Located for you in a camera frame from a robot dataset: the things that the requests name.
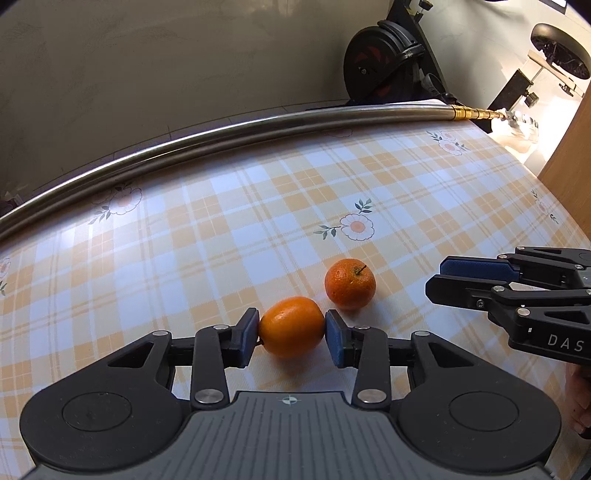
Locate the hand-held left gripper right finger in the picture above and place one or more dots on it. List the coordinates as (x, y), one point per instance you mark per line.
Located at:
(334, 339)

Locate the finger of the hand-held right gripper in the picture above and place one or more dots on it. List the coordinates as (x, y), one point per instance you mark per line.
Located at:
(471, 267)
(457, 290)

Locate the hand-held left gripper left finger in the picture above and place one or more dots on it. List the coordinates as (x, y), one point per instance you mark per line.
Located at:
(249, 334)

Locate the orange tangerine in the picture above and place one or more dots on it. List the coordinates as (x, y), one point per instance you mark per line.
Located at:
(291, 327)
(350, 284)

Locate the person's right hand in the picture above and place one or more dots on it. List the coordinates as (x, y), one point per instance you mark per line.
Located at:
(581, 401)

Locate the checked floral tablecloth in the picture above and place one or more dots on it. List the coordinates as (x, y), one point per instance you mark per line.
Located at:
(231, 230)

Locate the long metal pole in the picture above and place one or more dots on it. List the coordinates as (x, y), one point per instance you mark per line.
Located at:
(184, 145)

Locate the black exercise bike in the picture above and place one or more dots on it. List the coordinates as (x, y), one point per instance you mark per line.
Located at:
(369, 60)

